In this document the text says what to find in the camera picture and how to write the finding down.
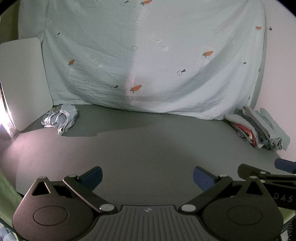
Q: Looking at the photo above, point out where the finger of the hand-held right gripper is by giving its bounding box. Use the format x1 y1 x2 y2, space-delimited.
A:
274 158 296 175
238 163 296 184

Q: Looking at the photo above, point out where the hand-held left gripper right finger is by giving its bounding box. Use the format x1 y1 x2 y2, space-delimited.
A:
179 166 271 213

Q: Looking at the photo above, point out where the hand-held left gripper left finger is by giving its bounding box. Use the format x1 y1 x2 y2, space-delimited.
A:
24 166 116 213

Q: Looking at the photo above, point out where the light blue polo shirt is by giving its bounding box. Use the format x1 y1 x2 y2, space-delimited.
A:
42 103 78 136

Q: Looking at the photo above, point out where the leaf patterned shirt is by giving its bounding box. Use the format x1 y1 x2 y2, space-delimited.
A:
47 104 64 115

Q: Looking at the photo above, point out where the stack of folded clothes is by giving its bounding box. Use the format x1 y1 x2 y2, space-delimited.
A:
224 105 290 152

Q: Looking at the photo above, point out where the green cloth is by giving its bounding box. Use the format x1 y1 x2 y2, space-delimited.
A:
277 206 296 224
0 169 25 232

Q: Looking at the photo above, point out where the person's dark speckled clothing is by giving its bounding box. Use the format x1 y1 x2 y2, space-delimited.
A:
287 220 296 241

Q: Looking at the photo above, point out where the printed paper box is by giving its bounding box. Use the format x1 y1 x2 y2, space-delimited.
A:
0 224 15 241

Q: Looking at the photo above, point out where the white rounded board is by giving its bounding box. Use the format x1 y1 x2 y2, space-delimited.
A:
0 37 53 133

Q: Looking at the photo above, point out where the carrot print bed sheet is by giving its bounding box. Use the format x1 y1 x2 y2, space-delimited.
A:
18 0 269 121

